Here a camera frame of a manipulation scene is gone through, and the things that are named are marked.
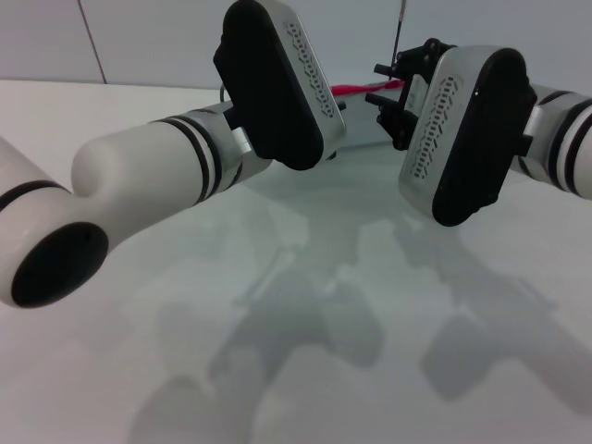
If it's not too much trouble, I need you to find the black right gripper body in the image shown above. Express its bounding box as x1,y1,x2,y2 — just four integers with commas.
396,39,457,117

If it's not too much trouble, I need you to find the clear document bag red zip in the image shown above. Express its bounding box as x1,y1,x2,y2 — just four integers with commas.
193,79,468,297

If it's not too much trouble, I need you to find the thin black rod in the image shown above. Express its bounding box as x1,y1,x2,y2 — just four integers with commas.
390,0,407,66

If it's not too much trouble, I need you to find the grey left wrist camera housing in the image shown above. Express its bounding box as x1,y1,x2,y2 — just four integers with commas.
212,0,347,171

